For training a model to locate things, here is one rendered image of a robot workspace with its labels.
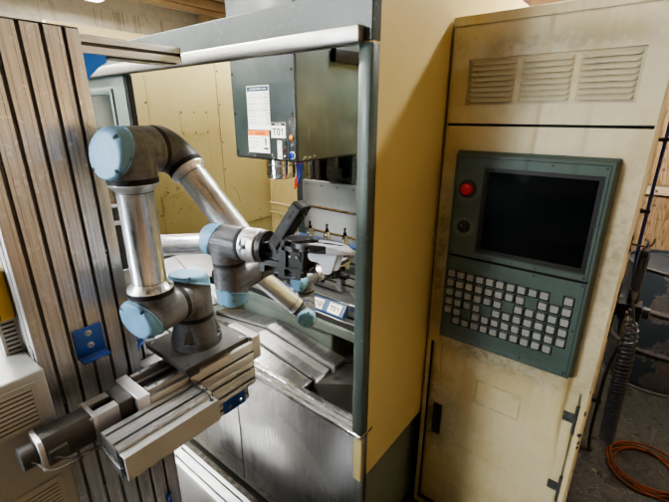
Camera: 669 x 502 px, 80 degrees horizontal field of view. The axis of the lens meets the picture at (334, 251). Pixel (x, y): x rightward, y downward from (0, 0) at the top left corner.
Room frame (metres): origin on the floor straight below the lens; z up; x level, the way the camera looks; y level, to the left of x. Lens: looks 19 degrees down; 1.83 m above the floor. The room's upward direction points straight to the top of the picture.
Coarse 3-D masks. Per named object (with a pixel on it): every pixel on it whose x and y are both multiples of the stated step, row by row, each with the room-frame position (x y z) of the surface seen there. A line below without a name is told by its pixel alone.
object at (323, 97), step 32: (256, 0) 2.02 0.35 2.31; (288, 0) 1.90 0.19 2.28; (256, 64) 2.03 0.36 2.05; (288, 64) 1.90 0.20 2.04; (320, 64) 2.01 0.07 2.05; (352, 64) 2.18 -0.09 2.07; (288, 96) 1.91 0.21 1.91; (320, 96) 2.01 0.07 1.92; (352, 96) 2.22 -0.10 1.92; (320, 128) 2.01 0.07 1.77; (352, 128) 2.22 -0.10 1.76; (288, 160) 1.93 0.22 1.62
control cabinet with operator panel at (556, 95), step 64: (576, 0) 1.20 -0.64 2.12; (640, 0) 1.11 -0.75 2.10; (512, 64) 1.30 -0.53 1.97; (576, 64) 1.20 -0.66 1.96; (640, 64) 1.11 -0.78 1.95; (448, 128) 1.40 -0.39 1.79; (512, 128) 1.28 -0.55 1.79; (576, 128) 1.17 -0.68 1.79; (640, 128) 1.08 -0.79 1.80; (448, 192) 1.39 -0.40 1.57; (512, 192) 1.24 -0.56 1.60; (576, 192) 1.13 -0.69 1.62; (640, 192) 1.06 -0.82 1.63; (448, 256) 1.34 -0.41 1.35; (512, 256) 1.21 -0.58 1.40; (576, 256) 1.11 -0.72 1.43; (448, 320) 1.32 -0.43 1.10; (512, 320) 1.20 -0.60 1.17; (576, 320) 1.08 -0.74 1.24; (448, 384) 1.36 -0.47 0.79; (512, 384) 1.21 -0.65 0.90; (576, 384) 1.08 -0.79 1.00; (448, 448) 1.34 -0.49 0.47; (512, 448) 1.19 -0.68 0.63; (576, 448) 1.06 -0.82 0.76
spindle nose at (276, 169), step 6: (270, 162) 2.18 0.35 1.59; (276, 162) 2.16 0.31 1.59; (282, 162) 2.17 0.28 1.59; (288, 162) 2.18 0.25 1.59; (294, 162) 2.22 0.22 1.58; (270, 168) 2.18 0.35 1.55; (276, 168) 2.16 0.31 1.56; (282, 168) 2.17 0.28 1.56; (288, 168) 2.18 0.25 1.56; (294, 168) 2.22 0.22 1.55; (270, 174) 2.18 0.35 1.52; (276, 174) 2.17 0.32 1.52; (282, 174) 2.17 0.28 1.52; (288, 174) 2.18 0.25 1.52; (294, 174) 2.22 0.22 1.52
